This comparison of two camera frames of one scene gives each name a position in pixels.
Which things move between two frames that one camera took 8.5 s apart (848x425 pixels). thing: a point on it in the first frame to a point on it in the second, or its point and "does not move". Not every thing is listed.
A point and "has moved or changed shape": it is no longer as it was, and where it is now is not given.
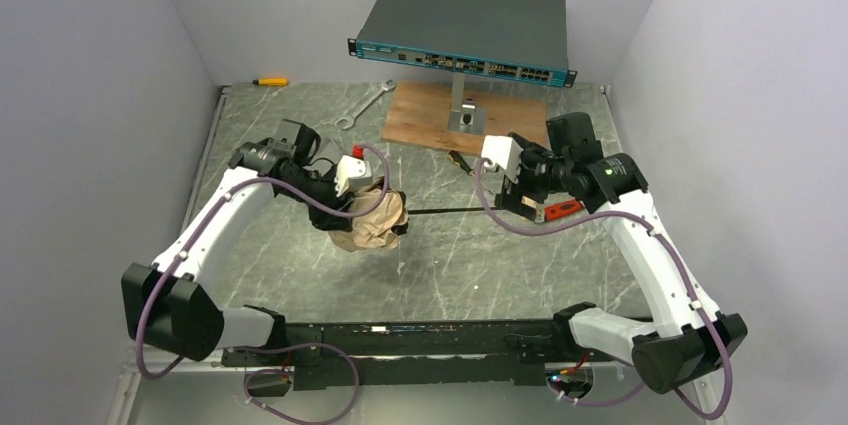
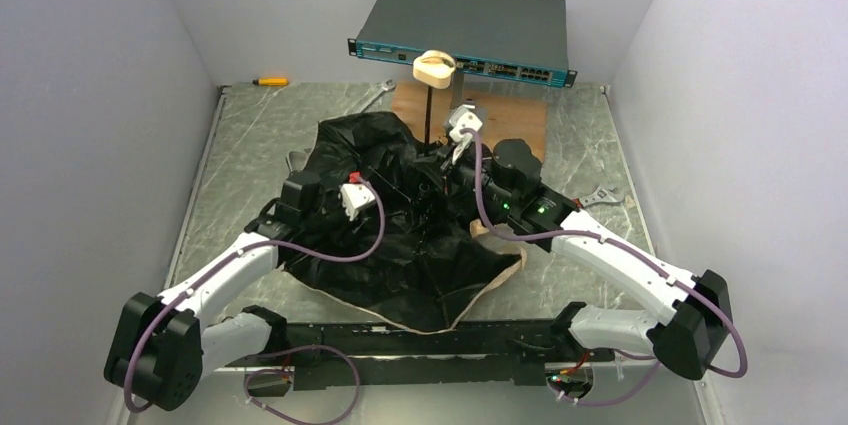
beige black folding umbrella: [381, 227] has moved or changed shape
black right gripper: [515, 191] to [444, 161]
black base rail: [515, 352] does not move
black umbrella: [327, 156] has moved or changed shape
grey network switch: [479, 30] does not move
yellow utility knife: [271, 81] does not move
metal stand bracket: [464, 116] does not move
